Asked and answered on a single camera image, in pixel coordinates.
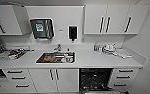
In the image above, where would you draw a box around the stainless steel dishwasher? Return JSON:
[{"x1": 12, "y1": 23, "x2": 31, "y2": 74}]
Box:
[{"x1": 79, "y1": 68, "x2": 115, "y2": 94}]

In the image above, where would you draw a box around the small sink soap pump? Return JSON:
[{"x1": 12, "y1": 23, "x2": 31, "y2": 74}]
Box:
[{"x1": 66, "y1": 48, "x2": 71, "y2": 54}]

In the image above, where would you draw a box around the white cup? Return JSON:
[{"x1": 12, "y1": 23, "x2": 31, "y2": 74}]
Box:
[{"x1": 64, "y1": 55, "x2": 74, "y2": 64}]

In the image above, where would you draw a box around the black soap dispenser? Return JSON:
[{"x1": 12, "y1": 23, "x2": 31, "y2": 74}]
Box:
[{"x1": 68, "y1": 25, "x2": 79, "y2": 43}]

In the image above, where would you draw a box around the chrome faucet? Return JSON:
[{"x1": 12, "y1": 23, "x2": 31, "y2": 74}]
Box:
[{"x1": 54, "y1": 43, "x2": 63, "y2": 53}]

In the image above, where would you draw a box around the steel kitchen sink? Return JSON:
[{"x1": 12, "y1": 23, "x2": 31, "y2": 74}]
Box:
[{"x1": 35, "y1": 51, "x2": 76, "y2": 65}]

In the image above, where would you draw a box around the blue label bottle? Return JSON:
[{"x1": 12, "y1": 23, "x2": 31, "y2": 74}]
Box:
[{"x1": 93, "y1": 43, "x2": 99, "y2": 53}]

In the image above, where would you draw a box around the small white bottle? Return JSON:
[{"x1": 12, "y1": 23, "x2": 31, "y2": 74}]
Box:
[{"x1": 97, "y1": 45, "x2": 102, "y2": 53}]

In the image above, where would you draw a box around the orange bowl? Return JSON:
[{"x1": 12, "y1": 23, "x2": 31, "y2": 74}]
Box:
[{"x1": 44, "y1": 54, "x2": 55, "y2": 63}]

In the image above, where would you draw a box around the white containers cluster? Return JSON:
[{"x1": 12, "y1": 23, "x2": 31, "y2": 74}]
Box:
[{"x1": 102, "y1": 43, "x2": 116, "y2": 54}]

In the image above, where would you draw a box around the paper towel dispenser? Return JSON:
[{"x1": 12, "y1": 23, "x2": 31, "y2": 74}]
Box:
[{"x1": 29, "y1": 18, "x2": 55, "y2": 41}]

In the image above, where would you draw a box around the white under-sink cabinet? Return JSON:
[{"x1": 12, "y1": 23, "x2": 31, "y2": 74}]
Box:
[{"x1": 29, "y1": 68, "x2": 80, "y2": 94}]

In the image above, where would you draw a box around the white narrow drawer unit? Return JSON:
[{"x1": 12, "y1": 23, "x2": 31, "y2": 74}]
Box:
[{"x1": 110, "y1": 67, "x2": 139, "y2": 93}]

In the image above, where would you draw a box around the small red dish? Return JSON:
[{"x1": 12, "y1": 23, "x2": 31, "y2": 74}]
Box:
[{"x1": 9, "y1": 49, "x2": 19, "y2": 57}]

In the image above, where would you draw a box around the white drawer unit beside microwave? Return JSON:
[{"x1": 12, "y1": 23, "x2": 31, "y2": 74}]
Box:
[{"x1": 0, "y1": 68, "x2": 37, "y2": 94}]

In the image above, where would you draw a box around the white three-door wall cabinet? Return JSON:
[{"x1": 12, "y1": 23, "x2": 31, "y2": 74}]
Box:
[{"x1": 83, "y1": 3, "x2": 150, "y2": 35}]

